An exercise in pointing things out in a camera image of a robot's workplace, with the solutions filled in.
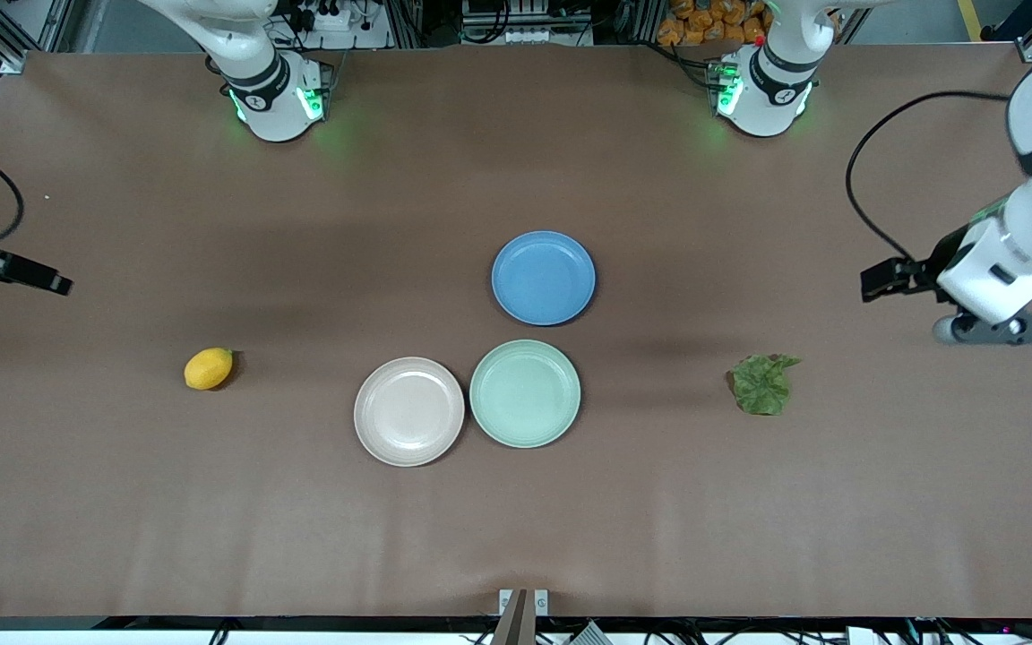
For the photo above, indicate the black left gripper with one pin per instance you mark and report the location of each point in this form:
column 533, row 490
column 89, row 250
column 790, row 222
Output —
column 932, row 269

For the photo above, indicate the green lettuce leaf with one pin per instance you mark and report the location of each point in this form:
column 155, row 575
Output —
column 762, row 385

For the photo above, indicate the yellow lemon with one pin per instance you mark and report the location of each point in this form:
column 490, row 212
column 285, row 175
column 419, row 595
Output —
column 208, row 368

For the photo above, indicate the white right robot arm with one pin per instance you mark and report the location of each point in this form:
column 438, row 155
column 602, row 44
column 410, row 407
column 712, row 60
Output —
column 265, row 81

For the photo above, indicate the bag of orange items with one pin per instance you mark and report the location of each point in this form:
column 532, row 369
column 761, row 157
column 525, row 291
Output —
column 704, row 22

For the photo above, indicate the blue plate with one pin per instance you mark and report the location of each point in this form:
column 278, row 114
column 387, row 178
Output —
column 543, row 278

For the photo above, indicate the light green plate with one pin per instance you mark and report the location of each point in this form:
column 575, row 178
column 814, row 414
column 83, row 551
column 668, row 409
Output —
column 525, row 394

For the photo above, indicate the white power strip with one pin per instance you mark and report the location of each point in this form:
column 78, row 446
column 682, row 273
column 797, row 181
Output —
column 337, row 27

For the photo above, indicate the beige plate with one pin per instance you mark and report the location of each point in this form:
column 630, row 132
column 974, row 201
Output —
column 408, row 412

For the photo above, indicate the metal table edge bracket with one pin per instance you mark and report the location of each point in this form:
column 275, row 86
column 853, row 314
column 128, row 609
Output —
column 520, row 602

